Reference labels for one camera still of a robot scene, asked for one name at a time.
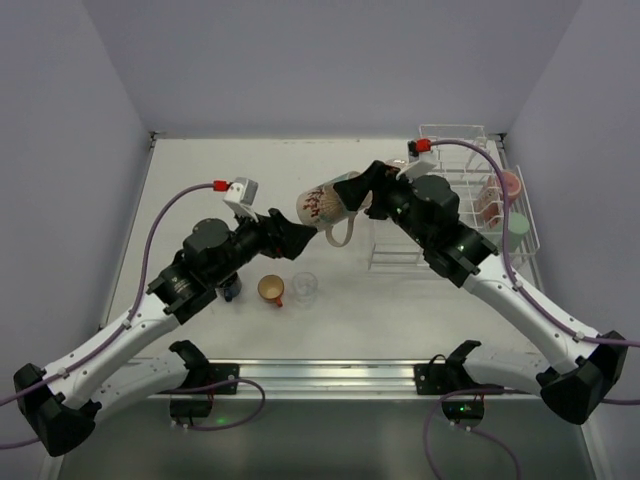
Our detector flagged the cream floral mug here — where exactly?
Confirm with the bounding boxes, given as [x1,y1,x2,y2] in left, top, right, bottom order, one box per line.
[296,171,372,248]

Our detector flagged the dark blue glazed mug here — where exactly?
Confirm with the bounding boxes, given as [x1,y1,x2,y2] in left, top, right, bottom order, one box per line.
[217,272,242,303]

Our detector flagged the clear glass tumbler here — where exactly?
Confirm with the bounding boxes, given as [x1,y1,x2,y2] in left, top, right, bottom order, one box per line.
[291,272,318,308]

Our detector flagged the orange ceramic mug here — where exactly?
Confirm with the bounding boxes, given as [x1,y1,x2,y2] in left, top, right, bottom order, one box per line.
[257,274,285,308]

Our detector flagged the pale pink glossy mug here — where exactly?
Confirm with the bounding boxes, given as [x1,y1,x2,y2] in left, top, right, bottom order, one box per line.
[385,158,407,169]

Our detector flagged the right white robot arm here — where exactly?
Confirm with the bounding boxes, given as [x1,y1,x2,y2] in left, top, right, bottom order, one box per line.
[361,162,628,425]

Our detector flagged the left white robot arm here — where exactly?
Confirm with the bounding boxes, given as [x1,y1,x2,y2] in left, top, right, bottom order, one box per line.
[11,178,318,457]

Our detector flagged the pink mug with logo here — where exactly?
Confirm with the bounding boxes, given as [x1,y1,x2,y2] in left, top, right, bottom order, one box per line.
[473,171,523,228]

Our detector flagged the mint green cup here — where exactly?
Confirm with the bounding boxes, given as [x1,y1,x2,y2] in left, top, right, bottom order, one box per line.
[492,212,530,253]

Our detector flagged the left black controller box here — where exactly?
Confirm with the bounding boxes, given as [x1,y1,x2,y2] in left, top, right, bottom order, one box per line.
[169,399,213,425]

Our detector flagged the black controller box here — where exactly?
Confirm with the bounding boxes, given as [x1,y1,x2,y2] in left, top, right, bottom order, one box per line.
[169,399,213,425]
[442,401,485,424]

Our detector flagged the right black controller box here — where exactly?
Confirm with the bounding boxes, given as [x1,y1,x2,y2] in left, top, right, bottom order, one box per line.
[442,401,485,424]

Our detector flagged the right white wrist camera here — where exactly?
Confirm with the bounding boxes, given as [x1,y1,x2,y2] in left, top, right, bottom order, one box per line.
[396,138,436,180]

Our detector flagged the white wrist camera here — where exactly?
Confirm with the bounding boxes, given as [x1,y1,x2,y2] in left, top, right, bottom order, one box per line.
[396,138,436,180]
[212,177,258,215]

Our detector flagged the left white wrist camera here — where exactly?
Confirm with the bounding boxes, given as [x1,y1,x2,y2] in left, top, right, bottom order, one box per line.
[212,177,258,215]

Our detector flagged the white wire dish rack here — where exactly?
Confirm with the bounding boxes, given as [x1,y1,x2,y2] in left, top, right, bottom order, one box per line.
[368,124,540,279]

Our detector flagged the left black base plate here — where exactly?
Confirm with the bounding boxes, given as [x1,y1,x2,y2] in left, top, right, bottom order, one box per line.
[162,340,240,395]

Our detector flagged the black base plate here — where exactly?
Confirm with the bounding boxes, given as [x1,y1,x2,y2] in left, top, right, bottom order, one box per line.
[413,340,482,395]
[162,340,240,395]

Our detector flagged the aluminium mounting rail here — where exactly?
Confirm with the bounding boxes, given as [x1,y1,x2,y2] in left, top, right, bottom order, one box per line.
[119,357,551,401]

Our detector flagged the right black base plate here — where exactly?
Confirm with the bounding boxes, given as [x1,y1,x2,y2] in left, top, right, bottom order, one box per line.
[413,340,482,395]

